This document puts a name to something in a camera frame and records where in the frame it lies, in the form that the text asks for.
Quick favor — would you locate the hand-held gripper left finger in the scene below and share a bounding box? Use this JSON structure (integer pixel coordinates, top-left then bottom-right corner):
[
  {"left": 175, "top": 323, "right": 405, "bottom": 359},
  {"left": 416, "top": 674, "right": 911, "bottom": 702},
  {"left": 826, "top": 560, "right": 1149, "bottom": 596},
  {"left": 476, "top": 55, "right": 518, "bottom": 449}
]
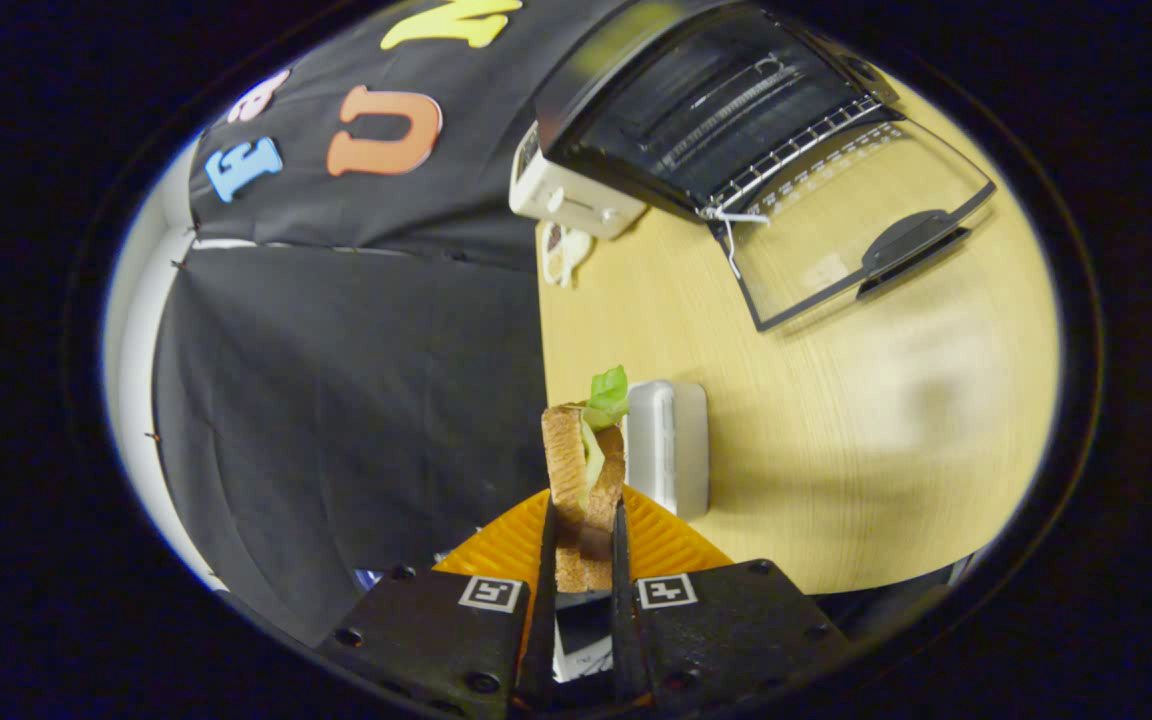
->
[{"left": 316, "top": 488, "right": 559, "bottom": 720}]

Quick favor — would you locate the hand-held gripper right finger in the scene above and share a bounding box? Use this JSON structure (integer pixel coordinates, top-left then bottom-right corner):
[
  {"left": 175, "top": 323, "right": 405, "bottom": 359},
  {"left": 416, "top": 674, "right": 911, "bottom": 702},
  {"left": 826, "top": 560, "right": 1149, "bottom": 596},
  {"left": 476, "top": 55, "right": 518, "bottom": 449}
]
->
[{"left": 611, "top": 485, "right": 852, "bottom": 719}]

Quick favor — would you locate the toast sandwich with lettuce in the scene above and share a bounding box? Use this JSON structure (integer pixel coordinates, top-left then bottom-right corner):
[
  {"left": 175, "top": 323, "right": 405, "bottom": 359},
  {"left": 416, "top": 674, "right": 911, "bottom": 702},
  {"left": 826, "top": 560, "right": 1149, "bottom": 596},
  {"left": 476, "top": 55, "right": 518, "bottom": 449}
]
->
[{"left": 540, "top": 365, "right": 632, "bottom": 593}]

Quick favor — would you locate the black toaster oven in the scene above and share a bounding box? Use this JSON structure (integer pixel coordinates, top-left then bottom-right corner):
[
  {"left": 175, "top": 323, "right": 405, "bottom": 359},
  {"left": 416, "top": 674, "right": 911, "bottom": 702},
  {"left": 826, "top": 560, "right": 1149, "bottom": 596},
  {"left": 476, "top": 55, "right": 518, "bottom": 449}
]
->
[{"left": 533, "top": 0, "right": 997, "bottom": 333}]

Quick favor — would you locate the white bread toaster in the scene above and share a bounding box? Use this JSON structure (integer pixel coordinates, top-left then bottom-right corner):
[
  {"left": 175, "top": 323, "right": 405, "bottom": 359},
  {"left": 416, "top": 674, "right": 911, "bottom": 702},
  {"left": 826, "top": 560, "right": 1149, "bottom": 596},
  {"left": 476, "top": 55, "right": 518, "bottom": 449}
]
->
[{"left": 508, "top": 122, "right": 649, "bottom": 241}]

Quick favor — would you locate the white rectangular plate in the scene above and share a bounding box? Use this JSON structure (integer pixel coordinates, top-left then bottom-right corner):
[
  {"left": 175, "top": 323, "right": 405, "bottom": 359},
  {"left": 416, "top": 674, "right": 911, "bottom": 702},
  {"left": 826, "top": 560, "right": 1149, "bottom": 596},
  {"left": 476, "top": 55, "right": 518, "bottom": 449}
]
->
[{"left": 624, "top": 380, "right": 712, "bottom": 519}]

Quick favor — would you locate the black backdrop cloth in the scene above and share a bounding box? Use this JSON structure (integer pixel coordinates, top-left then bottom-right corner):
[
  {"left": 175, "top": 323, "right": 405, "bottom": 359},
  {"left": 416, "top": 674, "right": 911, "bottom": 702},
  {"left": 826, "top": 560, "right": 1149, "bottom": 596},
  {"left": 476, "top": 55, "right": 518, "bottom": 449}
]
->
[{"left": 151, "top": 0, "right": 637, "bottom": 646}]

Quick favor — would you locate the white string tie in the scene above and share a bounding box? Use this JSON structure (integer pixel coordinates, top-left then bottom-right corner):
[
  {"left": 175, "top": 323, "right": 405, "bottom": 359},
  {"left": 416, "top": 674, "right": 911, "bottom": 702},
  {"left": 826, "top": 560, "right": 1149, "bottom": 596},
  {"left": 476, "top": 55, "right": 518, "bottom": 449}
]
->
[{"left": 701, "top": 205, "right": 772, "bottom": 281}]

